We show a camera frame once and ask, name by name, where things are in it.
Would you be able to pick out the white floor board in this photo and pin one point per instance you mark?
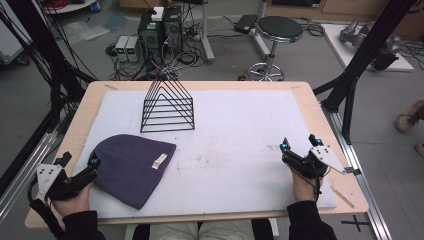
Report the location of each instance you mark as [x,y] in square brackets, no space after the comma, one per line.
[336,43]

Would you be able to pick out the wooden strip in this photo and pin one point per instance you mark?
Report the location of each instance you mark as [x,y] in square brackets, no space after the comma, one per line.
[342,197]

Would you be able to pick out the aluminium rail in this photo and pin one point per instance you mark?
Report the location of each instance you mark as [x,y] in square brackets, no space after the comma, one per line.
[26,170]
[366,200]

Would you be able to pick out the white foam mat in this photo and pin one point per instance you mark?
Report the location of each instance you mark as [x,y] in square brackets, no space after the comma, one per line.
[233,150]

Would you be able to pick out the grey desk leg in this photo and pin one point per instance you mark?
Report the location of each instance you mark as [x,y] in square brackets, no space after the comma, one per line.
[206,33]

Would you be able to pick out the black computer tower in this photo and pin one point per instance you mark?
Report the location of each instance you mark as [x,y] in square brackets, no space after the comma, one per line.
[172,30]
[150,36]

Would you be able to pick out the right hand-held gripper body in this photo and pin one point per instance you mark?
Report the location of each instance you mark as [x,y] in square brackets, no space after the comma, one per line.
[325,156]

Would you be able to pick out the person's left hand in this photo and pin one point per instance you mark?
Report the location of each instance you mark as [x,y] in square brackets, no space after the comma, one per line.
[75,205]

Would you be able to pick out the person's right hand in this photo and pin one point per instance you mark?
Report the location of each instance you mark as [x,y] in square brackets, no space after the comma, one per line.
[305,190]

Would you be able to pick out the black flat box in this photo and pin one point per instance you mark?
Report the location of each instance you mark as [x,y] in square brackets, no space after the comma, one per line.
[246,24]

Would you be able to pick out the white round table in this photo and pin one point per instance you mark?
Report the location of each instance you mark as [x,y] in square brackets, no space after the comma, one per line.
[70,6]

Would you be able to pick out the purple knitted beanie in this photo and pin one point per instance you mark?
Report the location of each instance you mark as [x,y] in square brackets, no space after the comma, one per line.
[130,170]

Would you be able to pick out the white box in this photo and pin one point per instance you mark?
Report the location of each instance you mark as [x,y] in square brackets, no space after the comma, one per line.
[158,13]

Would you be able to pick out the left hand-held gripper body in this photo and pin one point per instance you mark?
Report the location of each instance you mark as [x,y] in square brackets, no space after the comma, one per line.
[50,176]

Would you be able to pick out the black round stool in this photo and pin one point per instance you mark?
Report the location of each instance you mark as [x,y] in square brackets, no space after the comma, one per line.
[279,28]

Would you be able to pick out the black metal frame stand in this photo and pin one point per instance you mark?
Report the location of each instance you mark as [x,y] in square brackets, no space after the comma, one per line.
[363,53]
[43,50]

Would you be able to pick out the person's legs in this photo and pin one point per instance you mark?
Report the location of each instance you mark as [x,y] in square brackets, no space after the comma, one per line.
[200,230]

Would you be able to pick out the grey power supply unit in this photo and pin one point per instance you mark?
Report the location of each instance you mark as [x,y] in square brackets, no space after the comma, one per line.
[121,48]
[132,49]

